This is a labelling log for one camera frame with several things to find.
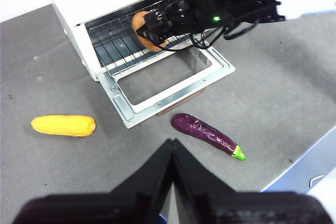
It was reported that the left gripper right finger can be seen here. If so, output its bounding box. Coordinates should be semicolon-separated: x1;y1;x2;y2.
172;138;333;224

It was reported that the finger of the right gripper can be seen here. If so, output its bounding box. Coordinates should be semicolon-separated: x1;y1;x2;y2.
135;25;148;38

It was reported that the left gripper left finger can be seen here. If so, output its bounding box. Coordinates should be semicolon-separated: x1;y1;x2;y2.
13;139;175;224

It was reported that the brown potato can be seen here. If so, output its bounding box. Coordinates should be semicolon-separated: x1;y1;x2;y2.
131;10;170;51

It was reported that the white glass oven door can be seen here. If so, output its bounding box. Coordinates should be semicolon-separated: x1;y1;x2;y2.
97;42;236;130

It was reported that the white toaster oven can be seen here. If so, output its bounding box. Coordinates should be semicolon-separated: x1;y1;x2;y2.
39;0;213;82

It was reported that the purple eggplant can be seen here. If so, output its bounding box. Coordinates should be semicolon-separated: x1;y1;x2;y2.
171;113;247;161

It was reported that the yellow corn cob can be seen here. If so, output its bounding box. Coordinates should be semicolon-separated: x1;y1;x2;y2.
30;115;97;137

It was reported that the metal wire oven rack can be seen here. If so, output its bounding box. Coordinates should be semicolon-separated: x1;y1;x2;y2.
88;1;195;74

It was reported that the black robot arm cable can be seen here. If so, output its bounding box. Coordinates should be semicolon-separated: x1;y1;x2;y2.
157;18;263;52

